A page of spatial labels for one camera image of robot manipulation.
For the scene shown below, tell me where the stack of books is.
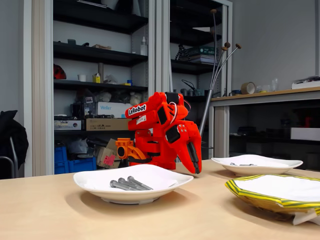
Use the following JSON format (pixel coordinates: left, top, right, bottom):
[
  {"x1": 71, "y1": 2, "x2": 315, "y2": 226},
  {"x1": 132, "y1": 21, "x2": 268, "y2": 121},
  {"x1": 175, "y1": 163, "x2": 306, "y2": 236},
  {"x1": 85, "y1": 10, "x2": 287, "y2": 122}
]
[{"x1": 186, "y1": 47, "x2": 216, "y2": 65}]

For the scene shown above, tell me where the grey metal chair frame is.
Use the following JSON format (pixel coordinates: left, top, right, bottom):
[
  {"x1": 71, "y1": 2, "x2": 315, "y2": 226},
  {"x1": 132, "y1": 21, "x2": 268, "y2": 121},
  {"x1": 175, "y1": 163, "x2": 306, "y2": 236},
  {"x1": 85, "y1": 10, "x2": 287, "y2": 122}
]
[{"x1": 0, "y1": 136, "x2": 19, "y2": 179}]

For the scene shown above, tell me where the long brown cardboard box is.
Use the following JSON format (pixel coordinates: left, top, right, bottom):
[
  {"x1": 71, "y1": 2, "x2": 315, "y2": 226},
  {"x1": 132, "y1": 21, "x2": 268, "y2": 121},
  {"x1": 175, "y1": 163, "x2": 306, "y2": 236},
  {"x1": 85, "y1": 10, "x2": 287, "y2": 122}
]
[{"x1": 85, "y1": 118, "x2": 133, "y2": 132}]

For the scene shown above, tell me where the white square ceramic plate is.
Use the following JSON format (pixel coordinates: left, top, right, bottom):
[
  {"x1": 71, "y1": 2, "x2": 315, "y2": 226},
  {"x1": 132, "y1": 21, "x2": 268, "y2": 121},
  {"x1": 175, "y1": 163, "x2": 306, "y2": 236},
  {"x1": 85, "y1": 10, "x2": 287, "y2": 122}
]
[
  {"x1": 211, "y1": 154, "x2": 304, "y2": 177},
  {"x1": 73, "y1": 164, "x2": 194, "y2": 205}
]

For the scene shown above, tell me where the brown cardboard tube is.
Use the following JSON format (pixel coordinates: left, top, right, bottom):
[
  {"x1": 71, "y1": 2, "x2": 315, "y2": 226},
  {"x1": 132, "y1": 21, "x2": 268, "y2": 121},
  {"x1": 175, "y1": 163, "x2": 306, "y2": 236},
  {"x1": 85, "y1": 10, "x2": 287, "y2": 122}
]
[{"x1": 97, "y1": 62, "x2": 105, "y2": 84}]

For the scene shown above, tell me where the crumpled white plastic bag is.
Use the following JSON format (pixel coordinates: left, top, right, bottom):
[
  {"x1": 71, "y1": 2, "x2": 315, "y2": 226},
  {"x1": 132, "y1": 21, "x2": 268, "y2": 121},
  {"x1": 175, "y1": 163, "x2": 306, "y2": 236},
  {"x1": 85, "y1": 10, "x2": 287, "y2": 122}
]
[{"x1": 96, "y1": 91, "x2": 113, "y2": 103}]

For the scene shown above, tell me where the orange printed plastic part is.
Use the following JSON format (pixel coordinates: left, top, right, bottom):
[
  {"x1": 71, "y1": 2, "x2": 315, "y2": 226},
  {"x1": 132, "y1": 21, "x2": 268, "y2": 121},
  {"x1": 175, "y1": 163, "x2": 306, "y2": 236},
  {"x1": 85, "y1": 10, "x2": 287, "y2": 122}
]
[{"x1": 115, "y1": 137, "x2": 148, "y2": 161}]

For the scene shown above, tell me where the translucent plastic bag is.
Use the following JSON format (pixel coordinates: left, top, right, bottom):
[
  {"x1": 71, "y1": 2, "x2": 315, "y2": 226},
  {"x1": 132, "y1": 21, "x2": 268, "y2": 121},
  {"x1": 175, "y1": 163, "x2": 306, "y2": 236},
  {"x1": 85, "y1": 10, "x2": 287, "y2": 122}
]
[{"x1": 67, "y1": 138, "x2": 89, "y2": 155}]

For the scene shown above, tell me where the white tray with parts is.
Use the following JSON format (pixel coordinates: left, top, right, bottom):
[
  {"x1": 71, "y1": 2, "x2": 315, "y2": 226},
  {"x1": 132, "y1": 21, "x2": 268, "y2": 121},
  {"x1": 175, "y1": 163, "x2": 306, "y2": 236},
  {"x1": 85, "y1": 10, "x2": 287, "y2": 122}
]
[{"x1": 291, "y1": 75, "x2": 320, "y2": 90}]

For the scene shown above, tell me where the yellow black striped paper dish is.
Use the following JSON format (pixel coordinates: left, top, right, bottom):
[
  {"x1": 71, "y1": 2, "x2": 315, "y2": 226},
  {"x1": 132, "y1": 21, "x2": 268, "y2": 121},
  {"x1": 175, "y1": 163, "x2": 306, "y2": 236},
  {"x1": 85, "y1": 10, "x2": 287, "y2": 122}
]
[{"x1": 224, "y1": 174, "x2": 320, "y2": 226}]

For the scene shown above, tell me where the white plastic bottle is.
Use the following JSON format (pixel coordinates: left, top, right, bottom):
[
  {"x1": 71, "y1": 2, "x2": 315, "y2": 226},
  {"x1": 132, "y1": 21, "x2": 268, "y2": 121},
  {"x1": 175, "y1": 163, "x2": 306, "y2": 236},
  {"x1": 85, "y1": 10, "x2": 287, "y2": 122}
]
[{"x1": 140, "y1": 36, "x2": 149, "y2": 56}]

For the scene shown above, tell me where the white red servo cable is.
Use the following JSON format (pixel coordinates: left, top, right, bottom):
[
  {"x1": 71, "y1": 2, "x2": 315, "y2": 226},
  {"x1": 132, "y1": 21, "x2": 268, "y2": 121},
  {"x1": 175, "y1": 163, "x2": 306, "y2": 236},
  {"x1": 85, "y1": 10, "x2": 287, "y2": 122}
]
[{"x1": 169, "y1": 101, "x2": 179, "y2": 125}]

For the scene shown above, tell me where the small blue plastic crate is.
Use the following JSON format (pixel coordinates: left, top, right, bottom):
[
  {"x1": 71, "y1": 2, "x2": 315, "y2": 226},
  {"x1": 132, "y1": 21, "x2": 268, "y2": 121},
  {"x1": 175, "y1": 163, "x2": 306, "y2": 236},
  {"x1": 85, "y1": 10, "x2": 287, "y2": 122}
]
[
  {"x1": 54, "y1": 146, "x2": 68, "y2": 163},
  {"x1": 54, "y1": 161, "x2": 70, "y2": 175}
]

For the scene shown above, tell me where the clear plastic container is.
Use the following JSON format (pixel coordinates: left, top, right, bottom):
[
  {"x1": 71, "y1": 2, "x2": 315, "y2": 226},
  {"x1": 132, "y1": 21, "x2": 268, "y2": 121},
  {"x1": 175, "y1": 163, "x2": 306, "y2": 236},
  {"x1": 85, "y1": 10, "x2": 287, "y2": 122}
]
[{"x1": 256, "y1": 84, "x2": 272, "y2": 94}]

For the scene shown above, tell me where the red black helmet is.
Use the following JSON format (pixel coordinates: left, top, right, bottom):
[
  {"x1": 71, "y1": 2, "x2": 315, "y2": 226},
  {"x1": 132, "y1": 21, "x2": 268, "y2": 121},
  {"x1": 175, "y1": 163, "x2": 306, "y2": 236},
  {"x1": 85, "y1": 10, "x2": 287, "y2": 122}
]
[{"x1": 53, "y1": 63, "x2": 67, "y2": 80}]

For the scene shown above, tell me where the cardboard box with pink label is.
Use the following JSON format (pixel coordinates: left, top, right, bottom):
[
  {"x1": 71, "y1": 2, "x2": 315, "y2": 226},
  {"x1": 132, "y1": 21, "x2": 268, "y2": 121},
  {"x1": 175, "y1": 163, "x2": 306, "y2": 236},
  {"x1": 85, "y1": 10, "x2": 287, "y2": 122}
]
[{"x1": 95, "y1": 138, "x2": 123, "y2": 169}]

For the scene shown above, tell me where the flat wooden piece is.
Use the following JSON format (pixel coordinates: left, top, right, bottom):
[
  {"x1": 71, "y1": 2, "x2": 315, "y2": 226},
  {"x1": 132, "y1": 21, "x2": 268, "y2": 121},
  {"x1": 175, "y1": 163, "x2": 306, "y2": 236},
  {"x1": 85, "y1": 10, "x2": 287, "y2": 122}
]
[{"x1": 91, "y1": 43, "x2": 112, "y2": 51}]

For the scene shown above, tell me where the black flexible tripod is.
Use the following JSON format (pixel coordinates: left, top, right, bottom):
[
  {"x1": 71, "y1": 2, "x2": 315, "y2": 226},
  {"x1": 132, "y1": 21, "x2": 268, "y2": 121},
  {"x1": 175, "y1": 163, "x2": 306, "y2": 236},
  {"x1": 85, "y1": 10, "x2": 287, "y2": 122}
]
[{"x1": 174, "y1": 44, "x2": 188, "y2": 61}]

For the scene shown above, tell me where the grey metal shelf cabinet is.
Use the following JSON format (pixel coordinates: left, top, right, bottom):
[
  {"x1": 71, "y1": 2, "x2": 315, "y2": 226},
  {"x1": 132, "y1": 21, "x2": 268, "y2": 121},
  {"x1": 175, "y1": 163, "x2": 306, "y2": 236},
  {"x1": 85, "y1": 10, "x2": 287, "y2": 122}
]
[
  {"x1": 155, "y1": 0, "x2": 234, "y2": 162},
  {"x1": 23, "y1": 0, "x2": 157, "y2": 177}
]

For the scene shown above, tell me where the black jacket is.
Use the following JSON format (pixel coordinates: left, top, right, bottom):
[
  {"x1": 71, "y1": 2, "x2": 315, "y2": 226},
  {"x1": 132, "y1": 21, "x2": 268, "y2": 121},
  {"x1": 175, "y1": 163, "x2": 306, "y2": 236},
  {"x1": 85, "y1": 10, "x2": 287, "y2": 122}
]
[{"x1": 0, "y1": 109, "x2": 30, "y2": 180}]

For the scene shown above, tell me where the low cabinet with wooden top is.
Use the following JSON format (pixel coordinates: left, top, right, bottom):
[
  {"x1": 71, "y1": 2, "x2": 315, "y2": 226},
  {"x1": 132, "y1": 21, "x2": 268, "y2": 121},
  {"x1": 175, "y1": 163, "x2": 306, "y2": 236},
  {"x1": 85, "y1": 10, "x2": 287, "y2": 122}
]
[{"x1": 208, "y1": 86, "x2": 320, "y2": 173}]

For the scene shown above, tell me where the black electronic equipment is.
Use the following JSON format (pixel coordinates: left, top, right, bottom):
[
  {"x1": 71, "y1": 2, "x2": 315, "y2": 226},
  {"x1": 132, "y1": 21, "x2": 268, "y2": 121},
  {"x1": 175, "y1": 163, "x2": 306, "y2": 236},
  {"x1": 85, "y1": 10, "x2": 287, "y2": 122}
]
[{"x1": 70, "y1": 96, "x2": 99, "y2": 119}]

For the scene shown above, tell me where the coat stand with wooden knobs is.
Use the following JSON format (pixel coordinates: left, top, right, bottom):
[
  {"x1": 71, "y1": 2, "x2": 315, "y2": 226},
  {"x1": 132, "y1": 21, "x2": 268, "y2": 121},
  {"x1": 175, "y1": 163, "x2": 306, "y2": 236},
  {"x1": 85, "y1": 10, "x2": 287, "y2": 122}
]
[{"x1": 198, "y1": 9, "x2": 243, "y2": 151}]

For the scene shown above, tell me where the wide blue plastic crate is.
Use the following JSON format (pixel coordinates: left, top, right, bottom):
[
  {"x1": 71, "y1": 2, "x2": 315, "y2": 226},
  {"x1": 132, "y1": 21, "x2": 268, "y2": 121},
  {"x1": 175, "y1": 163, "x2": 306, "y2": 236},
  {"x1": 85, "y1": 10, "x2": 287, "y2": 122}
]
[{"x1": 67, "y1": 156, "x2": 98, "y2": 174}]

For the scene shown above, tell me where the flat white printed box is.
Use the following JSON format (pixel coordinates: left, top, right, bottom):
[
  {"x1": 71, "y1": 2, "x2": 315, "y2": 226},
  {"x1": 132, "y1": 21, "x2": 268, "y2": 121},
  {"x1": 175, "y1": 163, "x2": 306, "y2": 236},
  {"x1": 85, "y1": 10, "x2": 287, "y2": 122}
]
[{"x1": 53, "y1": 120, "x2": 82, "y2": 131}]

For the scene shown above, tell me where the brown packing tape roll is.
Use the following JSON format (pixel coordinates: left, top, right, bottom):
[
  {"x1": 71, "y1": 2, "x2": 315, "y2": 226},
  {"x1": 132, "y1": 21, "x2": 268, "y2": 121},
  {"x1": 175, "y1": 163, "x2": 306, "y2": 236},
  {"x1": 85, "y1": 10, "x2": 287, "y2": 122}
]
[{"x1": 240, "y1": 81, "x2": 257, "y2": 95}]

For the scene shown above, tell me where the crumpled clear packaging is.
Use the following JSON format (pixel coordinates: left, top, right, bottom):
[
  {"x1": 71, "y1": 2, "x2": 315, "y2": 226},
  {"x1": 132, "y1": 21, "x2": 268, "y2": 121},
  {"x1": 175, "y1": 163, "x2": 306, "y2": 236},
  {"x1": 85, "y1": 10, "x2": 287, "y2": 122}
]
[{"x1": 103, "y1": 74, "x2": 119, "y2": 85}]

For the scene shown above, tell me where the white Weller box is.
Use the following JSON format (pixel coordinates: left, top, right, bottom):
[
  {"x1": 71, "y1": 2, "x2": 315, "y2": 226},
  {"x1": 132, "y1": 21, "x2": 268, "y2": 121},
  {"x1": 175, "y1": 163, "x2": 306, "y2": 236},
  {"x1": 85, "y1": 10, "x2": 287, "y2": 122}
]
[{"x1": 97, "y1": 101, "x2": 134, "y2": 119}]

